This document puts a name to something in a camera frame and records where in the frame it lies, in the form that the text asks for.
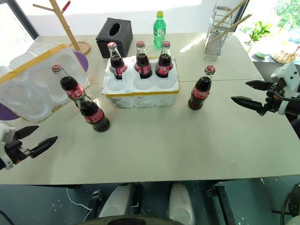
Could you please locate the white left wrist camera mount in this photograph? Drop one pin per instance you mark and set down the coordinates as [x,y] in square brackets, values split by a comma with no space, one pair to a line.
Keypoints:
[5,136]

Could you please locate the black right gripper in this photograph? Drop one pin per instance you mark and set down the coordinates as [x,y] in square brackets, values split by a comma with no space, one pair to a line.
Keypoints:
[275,99]

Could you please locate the black leather tissue box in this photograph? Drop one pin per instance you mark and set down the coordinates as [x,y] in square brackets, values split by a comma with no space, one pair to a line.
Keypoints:
[122,39]

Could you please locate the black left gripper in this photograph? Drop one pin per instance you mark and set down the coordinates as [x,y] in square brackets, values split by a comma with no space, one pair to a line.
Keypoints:
[17,151]

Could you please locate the green potted plant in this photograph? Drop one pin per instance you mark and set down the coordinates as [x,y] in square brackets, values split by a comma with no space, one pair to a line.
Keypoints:
[259,35]

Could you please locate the woven wicker basket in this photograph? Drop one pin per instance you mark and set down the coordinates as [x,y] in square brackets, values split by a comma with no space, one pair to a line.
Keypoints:
[284,57]

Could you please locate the wooden mug tree stand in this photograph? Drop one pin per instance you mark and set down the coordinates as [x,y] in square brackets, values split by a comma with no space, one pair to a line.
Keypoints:
[68,30]

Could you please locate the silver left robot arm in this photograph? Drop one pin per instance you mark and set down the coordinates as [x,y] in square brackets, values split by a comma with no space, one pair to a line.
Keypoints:
[1,164]

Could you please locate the dark rounded robot torso shape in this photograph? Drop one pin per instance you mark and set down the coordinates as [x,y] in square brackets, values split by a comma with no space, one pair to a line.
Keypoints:
[131,221]

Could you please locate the glass cola bottle red cap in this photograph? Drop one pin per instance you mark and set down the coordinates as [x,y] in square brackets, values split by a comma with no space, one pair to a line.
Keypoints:
[200,92]
[164,64]
[93,114]
[66,82]
[116,63]
[143,63]

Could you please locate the purple round mat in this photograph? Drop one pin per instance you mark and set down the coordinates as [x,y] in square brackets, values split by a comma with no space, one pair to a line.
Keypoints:
[82,62]
[7,113]

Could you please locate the white rounded robot leg shell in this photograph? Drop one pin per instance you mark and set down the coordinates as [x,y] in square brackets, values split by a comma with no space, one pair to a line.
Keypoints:
[180,204]
[116,201]

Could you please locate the dark side table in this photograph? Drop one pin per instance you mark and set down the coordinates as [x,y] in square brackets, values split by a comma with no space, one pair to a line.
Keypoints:
[263,68]

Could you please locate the black table leg frame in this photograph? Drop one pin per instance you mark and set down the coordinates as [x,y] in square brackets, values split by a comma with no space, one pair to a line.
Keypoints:
[222,201]

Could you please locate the wooden branch stand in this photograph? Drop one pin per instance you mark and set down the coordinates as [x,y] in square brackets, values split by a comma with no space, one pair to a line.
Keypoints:
[230,22]

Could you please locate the black table bracket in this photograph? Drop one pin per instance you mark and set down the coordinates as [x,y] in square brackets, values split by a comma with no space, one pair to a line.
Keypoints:
[96,199]

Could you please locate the green plastic soda bottle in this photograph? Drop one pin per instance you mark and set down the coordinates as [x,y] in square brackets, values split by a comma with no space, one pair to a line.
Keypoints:
[159,30]

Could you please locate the white foam bottle tray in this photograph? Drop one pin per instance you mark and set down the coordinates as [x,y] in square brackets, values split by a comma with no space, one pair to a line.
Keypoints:
[143,95]

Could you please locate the black window frame post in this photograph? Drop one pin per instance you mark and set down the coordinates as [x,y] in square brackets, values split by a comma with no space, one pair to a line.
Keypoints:
[27,18]

